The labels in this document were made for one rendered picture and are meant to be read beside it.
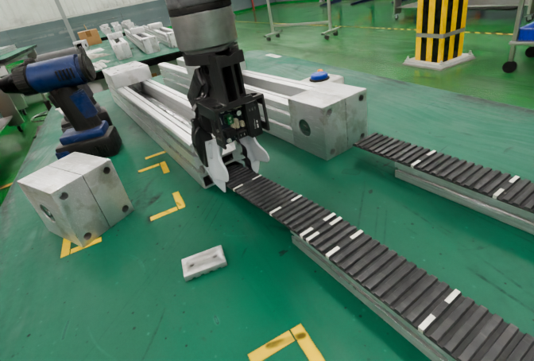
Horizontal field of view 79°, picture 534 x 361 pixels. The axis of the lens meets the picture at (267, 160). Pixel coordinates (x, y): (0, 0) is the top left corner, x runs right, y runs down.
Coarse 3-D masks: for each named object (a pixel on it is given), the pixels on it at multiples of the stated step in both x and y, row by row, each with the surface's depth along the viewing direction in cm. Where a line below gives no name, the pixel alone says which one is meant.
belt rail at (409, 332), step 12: (300, 240) 38; (312, 252) 35; (324, 264) 34; (336, 276) 33; (348, 276) 31; (348, 288) 32; (360, 288) 30; (360, 300) 31; (372, 300) 29; (384, 312) 28; (396, 324) 27; (408, 324) 26; (408, 336) 26; (420, 336) 25; (420, 348) 26; (432, 348) 25; (432, 360) 25; (444, 360) 24
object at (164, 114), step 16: (112, 96) 114; (128, 96) 83; (144, 96) 91; (160, 96) 85; (176, 96) 74; (128, 112) 95; (144, 112) 71; (160, 112) 66; (176, 112) 77; (192, 112) 66; (144, 128) 81; (160, 128) 64; (176, 128) 56; (160, 144) 71; (176, 144) 57; (176, 160) 62; (192, 160) 51; (224, 160) 55; (240, 160) 55; (192, 176) 56; (208, 176) 54
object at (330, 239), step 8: (344, 224) 35; (328, 232) 34; (336, 232) 34; (344, 232) 34; (352, 232) 34; (320, 240) 34; (328, 240) 34; (336, 240) 33; (320, 248) 33; (328, 248) 33
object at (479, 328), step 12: (480, 312) 24; (468, 324) 24; (480, 324) 24; (492, 324) 23; (504, 324) 24; (456, 336) 23; (468, 336) 23; (480, 336) 23; (492, 336) 23; (444, 348) 23; (456, 348) 23; (468, 348) 22; (480, 348) 22; (456, 360) 22; (468, 360) 22
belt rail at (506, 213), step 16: (400, 176) 46; (416, 176) 44; (432, 176) 41; (448, 192) 40; (464, 192) 38; (480, 208) 38; (496, 208) 37; (512, 208) 34; (512, 224) 35; (528, 224) 34
